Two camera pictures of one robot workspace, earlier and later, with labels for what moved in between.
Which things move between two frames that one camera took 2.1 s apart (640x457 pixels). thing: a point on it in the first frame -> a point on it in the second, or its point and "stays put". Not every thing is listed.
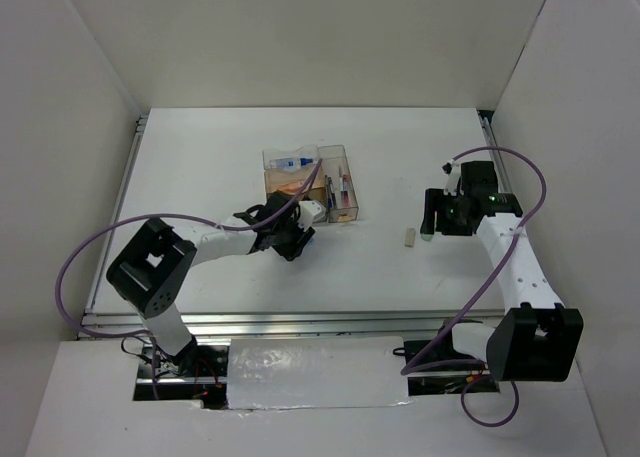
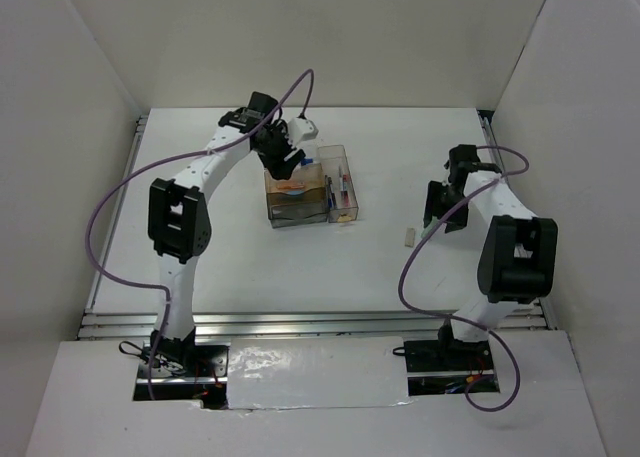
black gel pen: x=332 y=194 stays put
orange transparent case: x=291 y=187 stays put
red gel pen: x=345 y=184 stays put
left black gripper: x=301 y=238 -> x=279 y=168
